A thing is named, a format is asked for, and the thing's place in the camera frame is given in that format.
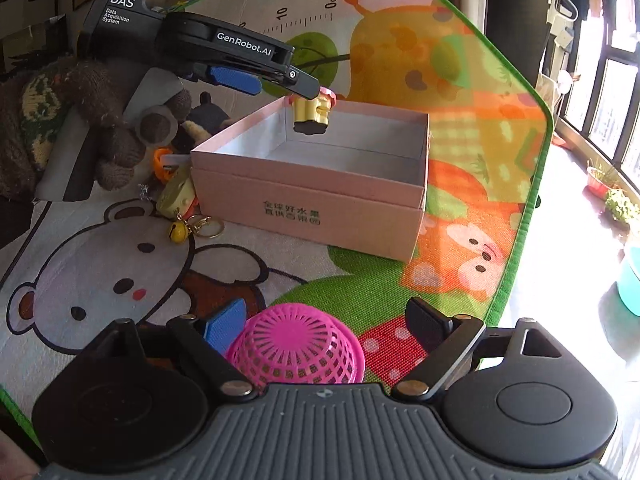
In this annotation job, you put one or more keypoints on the cartoon printed play mat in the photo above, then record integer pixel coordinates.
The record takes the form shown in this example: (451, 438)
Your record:
(380, 60)

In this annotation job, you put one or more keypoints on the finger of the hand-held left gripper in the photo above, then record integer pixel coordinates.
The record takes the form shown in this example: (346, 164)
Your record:
(232, 79)
(295, 80)

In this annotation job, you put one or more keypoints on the red potted plant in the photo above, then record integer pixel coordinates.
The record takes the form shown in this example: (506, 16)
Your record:
(602, 180)

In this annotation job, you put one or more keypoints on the orange plastic cup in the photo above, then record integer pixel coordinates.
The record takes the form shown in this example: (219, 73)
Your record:
(159, 160)

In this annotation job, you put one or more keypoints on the yellow toy figure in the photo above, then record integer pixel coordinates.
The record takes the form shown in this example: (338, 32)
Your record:
(307, 112)

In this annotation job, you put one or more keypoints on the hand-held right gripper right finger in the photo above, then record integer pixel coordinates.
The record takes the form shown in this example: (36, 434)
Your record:
(425, 324)

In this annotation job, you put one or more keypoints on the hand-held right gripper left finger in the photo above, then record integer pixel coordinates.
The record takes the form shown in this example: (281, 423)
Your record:
(225, 325)

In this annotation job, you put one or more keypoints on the pink cardboard box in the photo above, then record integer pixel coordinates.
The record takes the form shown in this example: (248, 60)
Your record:
(300, 200)

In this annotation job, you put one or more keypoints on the black window frame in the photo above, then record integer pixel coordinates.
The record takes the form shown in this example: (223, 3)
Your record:
(600, 75)

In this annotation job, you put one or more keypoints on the black plush toy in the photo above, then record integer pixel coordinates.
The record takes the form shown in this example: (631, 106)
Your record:
(207, 112)

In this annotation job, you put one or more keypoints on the small tan plush toy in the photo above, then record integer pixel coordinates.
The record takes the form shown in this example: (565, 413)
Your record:
(195, 128)

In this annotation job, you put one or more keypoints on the pink plastic basket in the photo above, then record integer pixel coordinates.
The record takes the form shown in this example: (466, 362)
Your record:
(295, 345)

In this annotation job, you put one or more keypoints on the green potted plant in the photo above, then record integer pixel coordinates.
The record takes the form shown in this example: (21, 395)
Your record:
(622, 207)

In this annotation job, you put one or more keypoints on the brown plush bear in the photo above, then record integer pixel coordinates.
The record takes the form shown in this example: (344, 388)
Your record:
(100, 85)

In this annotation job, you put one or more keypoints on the teal plastic basin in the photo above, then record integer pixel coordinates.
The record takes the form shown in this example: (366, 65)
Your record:
(631, 285)

